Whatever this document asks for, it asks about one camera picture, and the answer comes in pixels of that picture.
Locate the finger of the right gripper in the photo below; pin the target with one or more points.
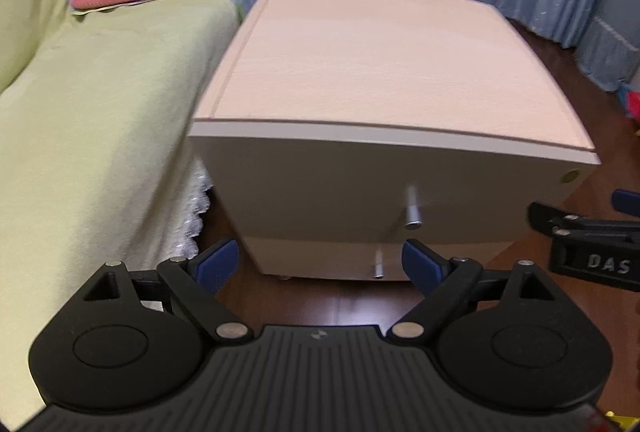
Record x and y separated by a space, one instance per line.
552 221
626 202

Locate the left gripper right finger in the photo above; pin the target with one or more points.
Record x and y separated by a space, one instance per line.
445 285

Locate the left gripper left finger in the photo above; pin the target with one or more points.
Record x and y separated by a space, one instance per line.
192 285

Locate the lower drawer metal knob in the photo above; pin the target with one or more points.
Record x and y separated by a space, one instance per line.
378 268

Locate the drawer metal knob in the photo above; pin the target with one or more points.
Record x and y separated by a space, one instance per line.
378 268
413 217

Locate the upper drawer metal knob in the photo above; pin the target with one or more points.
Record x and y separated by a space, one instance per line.
413 217

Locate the round green sticker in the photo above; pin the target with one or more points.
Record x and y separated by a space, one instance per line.
570 176

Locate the red blue toy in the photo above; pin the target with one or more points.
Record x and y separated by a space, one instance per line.
630 101

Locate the light green sofa cover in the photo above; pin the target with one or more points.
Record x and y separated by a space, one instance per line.
94 158

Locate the light wood bedside cabinet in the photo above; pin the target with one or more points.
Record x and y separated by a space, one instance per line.
323 112

